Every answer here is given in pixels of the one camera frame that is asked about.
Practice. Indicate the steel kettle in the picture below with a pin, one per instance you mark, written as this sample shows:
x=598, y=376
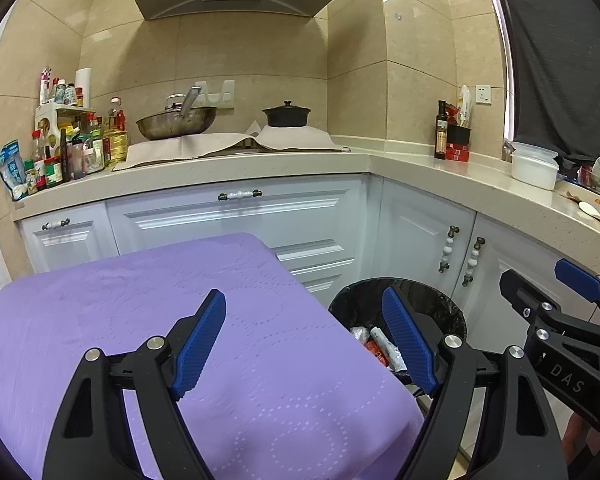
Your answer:
x=172, y=105

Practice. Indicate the white wall socket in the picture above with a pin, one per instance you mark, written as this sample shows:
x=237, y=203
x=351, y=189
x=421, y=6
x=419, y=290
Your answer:
x=484, y=94

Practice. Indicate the white paper towel roll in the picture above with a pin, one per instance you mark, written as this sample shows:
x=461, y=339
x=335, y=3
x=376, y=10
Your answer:
x=83, y=85

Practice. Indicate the dark curtain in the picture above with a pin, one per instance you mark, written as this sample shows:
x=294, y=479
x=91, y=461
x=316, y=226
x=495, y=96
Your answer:
x=570, y=60

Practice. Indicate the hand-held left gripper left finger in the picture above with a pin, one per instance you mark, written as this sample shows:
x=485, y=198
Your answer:
x=200, y=345

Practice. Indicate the steel wok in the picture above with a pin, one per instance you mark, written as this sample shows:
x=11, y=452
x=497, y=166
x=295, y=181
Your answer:
x=180, y=122

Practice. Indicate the purple tablecloth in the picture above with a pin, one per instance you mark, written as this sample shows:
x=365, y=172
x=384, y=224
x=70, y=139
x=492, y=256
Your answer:
x=105, y=300

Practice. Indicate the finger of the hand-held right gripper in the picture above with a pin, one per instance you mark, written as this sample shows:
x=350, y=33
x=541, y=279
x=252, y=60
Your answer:
x=517, y=290
x=577, y=275

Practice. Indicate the blue white packet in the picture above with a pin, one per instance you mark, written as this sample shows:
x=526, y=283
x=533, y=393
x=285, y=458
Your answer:
x=12, y=167

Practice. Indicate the yellow cooking oil bottle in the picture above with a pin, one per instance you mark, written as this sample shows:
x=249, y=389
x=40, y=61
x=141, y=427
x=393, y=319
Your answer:
x=117, y=147

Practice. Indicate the beige stove cover cloth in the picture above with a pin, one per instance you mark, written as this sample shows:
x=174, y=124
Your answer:
x=205, y=142

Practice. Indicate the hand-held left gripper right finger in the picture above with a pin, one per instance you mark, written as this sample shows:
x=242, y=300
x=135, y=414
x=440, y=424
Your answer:
x=410, y=345

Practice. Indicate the black cooking pot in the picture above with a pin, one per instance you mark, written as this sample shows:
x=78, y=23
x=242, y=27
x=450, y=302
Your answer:
x=286, y=116

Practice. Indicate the group of condiment bottles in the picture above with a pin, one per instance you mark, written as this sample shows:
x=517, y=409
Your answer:
x=80, y=155

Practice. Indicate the pale serving spoon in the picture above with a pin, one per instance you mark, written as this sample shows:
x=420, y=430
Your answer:
x=590, y=208

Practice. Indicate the dark olive oil bottle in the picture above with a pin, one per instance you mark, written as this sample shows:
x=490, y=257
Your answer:
x=441, y=135

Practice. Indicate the black trash bin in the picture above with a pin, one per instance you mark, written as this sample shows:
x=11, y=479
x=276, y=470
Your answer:
x=430, y=305

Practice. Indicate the clear plastic wrapper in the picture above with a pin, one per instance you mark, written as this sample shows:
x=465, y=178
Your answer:
x=360, y=334

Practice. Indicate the steel spatula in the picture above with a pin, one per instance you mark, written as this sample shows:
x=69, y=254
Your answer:
x=191, y=102

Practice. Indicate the person's right hand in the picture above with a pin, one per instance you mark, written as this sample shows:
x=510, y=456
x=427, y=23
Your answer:
x=575, y=435

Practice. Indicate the white kitchen cabinet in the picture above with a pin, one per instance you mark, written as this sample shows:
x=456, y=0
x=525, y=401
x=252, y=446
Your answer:
x=180, y=220

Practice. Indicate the red box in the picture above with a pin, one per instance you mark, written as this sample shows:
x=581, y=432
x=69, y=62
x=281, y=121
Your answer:
x=457, y=152

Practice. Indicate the white condiment rack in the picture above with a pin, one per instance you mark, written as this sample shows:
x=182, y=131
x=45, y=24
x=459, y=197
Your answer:
x=50, y=112

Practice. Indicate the white plastic container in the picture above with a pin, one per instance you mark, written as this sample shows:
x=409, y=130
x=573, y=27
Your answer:
x=532, y=170

